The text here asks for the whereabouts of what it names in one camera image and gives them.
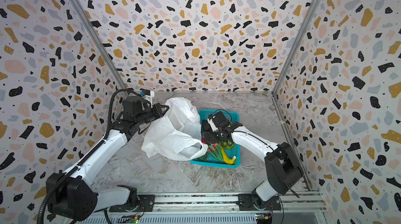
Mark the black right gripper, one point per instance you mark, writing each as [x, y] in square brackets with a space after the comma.
[214, 134]

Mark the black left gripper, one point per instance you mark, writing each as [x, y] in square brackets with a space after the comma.
[156, 109]

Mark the red dragon fruit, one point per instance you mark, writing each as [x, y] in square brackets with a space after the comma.
[212, 141]

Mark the green leafy fruit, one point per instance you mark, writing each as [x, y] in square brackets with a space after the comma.
[215, 154]

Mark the yellow banana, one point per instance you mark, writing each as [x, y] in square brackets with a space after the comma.
[226, 159]

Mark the white plastic bag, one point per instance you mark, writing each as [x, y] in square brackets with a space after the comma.
[177, 135]

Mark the green custard apple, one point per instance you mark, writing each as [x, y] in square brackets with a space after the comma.
[226, 144]

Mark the green avocado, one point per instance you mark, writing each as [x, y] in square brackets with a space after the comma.
[203, 158]

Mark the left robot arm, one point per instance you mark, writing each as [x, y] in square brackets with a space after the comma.
[69, 194]

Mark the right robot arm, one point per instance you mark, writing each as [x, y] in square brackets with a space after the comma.
[282, 166]

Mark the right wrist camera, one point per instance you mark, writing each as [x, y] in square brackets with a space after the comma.
[213, 127]

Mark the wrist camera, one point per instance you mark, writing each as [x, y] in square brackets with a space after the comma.
[213, 127]
[147, 95]

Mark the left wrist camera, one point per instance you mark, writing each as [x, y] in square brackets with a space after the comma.
[147, 95]

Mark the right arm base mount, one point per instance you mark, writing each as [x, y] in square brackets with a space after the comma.
[251, 202]

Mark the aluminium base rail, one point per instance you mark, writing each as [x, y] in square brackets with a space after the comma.
[222, 208]

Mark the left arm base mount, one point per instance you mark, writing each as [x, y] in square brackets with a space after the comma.
[138, 204]

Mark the aluminium corner post left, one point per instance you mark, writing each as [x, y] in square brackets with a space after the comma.
[96, 41]

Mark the aluminium corner post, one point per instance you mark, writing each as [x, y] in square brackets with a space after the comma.
[96, 41]
[298, 39]

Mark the aluminium corner post right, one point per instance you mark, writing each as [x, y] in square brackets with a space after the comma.
[298, 39]

